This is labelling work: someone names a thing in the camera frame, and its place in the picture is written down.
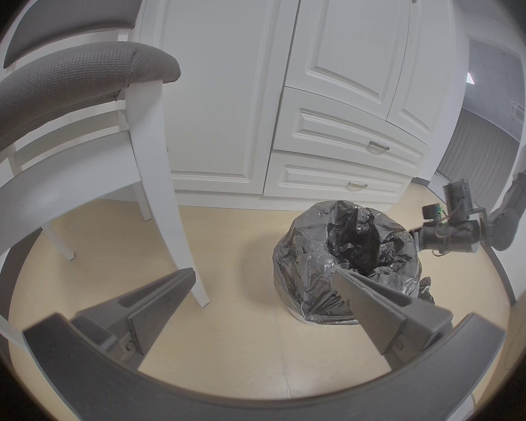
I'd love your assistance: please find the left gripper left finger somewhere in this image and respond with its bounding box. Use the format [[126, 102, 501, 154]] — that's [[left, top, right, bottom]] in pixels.
[[70, 268, 197, 372]]

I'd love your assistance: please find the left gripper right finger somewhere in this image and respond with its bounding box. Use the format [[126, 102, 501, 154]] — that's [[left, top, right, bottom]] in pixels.
[[333, 268, 455, 360]]

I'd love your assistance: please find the black plastic bag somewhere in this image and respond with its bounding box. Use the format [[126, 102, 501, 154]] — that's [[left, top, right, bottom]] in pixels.
[[273, 200, 422, 325]]

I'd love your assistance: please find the crumpled black plastic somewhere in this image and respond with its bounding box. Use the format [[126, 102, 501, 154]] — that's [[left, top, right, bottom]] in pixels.
[[418, 277, 435, 304]]

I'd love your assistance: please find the white trash bin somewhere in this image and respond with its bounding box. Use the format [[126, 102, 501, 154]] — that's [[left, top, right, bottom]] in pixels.
[[289, 307, 360, 326]]

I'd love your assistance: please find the white wardrobe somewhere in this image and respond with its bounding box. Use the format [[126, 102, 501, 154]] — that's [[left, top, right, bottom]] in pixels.
[[127, 0, 470, 211]]

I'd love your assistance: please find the grey and white chair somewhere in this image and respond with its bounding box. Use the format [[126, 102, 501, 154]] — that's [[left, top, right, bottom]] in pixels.
[[0, 0, 211, 345]]

